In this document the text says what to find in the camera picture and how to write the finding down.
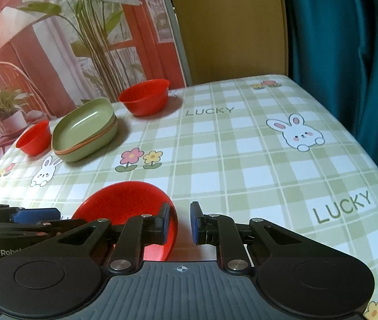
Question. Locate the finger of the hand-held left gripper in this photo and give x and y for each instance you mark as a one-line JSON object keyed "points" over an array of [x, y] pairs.
{"points": [[25, 230], [35, 215]]}

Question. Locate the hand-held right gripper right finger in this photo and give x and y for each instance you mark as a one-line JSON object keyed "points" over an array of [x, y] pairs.
{"points": [[194, 222]]}

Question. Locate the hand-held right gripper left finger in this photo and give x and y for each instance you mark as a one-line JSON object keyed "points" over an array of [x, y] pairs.
{"points": [[167, 222]]}

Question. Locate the red plastic bowl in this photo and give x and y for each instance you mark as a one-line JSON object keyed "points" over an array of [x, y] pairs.
{"points": [[145, 98], [33, 140], [125, 203]]}

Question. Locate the green checkered bunny tablecloth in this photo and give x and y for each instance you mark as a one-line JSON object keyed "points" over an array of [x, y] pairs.
{"points": [[242, 160]]}

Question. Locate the grey metal strip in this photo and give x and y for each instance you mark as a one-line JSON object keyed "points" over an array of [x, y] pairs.
{"points": [[175, 30]]}

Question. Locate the wooden panel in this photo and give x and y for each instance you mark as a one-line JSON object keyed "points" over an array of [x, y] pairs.
{"points": [[235, 26]]}

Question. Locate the teal curtain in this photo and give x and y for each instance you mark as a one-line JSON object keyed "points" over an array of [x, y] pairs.
{"points": [[349, 56]]}

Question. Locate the printed wall cloth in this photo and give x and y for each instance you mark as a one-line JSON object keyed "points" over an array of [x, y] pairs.
{"points": [[58, 56]]}

